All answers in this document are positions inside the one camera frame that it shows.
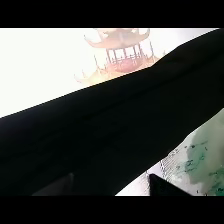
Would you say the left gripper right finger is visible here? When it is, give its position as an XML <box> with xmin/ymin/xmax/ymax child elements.
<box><xmin>148</xmin><ymin>173</ymin><xmax>191</xmax><ymax>197</ymax></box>

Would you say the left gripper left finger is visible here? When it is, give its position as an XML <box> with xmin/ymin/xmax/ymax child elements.
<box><xmin>32</xmin><ymin>172</ymin><xmax>75</xmax><ymax>197</ymax></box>

